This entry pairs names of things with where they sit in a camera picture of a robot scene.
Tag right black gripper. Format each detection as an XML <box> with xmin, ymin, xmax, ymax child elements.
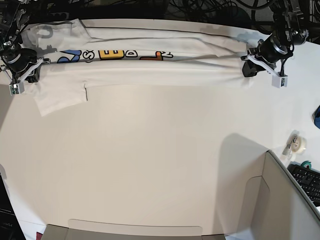
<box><xmin>7</xmin><ymin>48</ymin><xmax>38</xmax><ymax>83</ymax></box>

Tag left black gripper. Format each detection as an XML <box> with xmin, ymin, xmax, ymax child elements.
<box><xmin>242</xmin><ymin>37</ymin><xmax>292</xmax><ymax>78</ymax></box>

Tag white printed t-shirt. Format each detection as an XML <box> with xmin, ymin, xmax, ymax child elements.
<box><xmin>22</xmin><ymin>19</ymin><xmax>253</xmax><ymax>116</ymax></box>

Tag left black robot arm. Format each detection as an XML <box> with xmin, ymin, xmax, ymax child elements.
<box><xmin>241</xmin><ymin>0</ymin><xmax>309</xmax><ymax>78</ymax></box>

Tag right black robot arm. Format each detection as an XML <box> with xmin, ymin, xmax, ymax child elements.
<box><xmin>0</xmin><ymin>0</ymin><xmax>38</xmax><ymax>84</ymax></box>

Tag blue cloth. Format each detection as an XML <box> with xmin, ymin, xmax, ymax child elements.
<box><xmin>312</xmin><ymin>106</ymin><xmax>320</xmax><ymax>129</ymax></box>

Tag clear tape dispenser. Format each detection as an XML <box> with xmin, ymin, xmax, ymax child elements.
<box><xmin>282</xmin><ymin>130</ymin><xmax>307</xmax><ymax>161</ymax></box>

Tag green tape roll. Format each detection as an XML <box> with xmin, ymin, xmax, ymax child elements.
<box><xmin>300</xmin><ymin>160</ymin><xmax>312</xmax><ymax>169</ymax></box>

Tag black computer keyboard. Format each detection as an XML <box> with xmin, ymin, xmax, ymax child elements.
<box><xmin>287</xmin><ymin>164</ymin><xmax>320</xmax><ymax>207</ymax></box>

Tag beige partition box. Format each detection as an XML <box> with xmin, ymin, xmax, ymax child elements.
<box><xmin>42</xmin><ymin>150</ymin><xmax>320</xmax><ymax>240</ymax></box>

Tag black monitor corner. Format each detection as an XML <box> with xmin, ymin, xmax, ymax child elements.
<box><xmin>0</xmin><ymin>165</ymin><xmax>26</xmax><ymax>240</ymax></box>

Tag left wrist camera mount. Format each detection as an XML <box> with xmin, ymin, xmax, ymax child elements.
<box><xmin>241</xmin><ymin>54</ymin><xmax>288</xmax><ymax>89</ymax></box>

